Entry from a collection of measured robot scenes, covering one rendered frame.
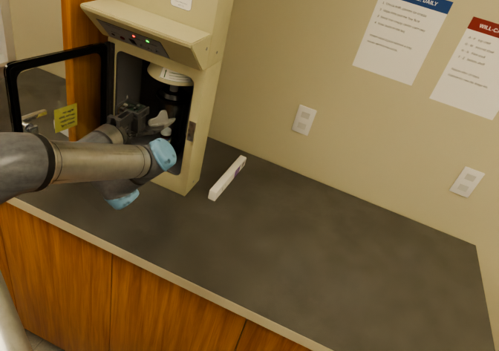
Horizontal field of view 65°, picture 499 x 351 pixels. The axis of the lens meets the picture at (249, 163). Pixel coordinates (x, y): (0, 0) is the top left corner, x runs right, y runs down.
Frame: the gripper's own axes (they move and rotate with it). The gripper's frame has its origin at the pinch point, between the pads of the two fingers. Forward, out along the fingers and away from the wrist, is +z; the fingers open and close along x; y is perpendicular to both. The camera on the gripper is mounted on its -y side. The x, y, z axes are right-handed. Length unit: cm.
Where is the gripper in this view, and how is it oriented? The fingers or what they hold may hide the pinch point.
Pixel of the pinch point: (154, 111)
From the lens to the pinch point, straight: 123.9
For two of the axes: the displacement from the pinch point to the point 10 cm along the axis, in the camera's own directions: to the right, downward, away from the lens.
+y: 2.1, -7.8, -6.0
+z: 3.6, -5.1, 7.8
